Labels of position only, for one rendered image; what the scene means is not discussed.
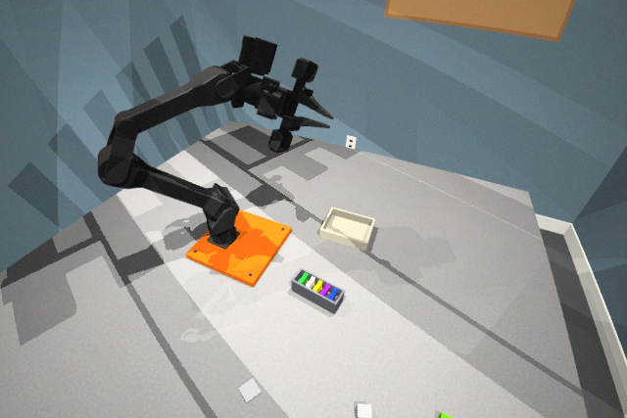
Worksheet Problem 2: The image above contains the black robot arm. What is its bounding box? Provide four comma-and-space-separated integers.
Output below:
97, 35, 286, 250

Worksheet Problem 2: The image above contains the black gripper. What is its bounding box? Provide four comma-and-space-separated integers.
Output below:
267, 58, 334, 153

